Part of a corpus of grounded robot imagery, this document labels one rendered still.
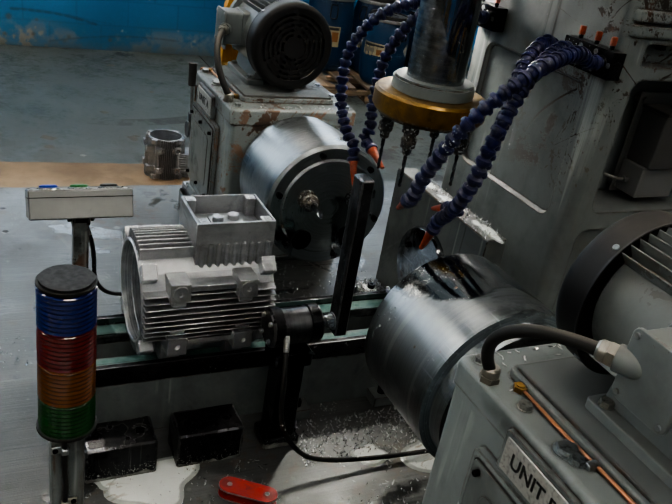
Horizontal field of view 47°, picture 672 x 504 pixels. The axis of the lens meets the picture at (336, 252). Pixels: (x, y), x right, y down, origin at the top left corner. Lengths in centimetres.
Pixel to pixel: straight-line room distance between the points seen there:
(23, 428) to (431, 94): 79
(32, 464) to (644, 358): 85
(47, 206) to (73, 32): 536
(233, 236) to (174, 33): 572
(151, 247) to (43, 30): 559
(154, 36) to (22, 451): 574
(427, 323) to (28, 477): 60
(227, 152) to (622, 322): 103
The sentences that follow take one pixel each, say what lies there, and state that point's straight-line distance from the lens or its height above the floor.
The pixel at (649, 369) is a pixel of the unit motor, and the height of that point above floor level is 129.
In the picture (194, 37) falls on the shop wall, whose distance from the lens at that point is 685.
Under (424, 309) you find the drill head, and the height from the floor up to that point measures 113.
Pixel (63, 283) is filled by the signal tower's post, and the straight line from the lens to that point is 81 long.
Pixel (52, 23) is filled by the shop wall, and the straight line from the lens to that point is 666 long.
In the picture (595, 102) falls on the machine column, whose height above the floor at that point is 137.
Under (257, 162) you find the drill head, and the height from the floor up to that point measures 109.
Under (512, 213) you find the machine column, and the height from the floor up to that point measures 114.
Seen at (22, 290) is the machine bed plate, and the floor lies 80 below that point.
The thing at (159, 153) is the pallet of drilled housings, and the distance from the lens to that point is 376.
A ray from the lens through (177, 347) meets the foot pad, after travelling 115.
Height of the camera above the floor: 163
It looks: 26 degrees down
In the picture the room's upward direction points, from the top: 10 degrees clockwise
